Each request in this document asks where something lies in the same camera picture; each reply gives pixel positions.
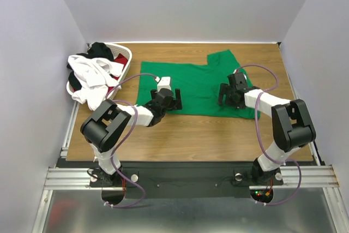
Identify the white t shirt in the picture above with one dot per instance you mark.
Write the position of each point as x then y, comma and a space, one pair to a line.
96, 76

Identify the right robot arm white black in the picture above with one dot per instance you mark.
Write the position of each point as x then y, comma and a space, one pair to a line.
291, 123

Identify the white plastic laundry basket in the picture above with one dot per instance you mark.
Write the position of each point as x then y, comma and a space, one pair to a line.
116, 50

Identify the red t shirt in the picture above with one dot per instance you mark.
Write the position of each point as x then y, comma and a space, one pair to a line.
121, 62

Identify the black t shirt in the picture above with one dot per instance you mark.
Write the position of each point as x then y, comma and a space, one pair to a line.
97, 50

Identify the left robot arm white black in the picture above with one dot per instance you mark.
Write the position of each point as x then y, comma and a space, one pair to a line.
104, 127

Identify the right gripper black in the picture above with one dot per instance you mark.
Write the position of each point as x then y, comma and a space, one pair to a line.
226, 90

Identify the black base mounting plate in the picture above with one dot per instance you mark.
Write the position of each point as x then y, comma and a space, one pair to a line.
164, 180

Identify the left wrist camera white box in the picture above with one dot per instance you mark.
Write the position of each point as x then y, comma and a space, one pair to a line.
163, 82

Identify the green t shirt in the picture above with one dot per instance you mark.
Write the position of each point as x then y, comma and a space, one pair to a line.
199, 84

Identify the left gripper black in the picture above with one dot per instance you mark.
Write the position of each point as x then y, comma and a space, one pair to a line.
176, 103

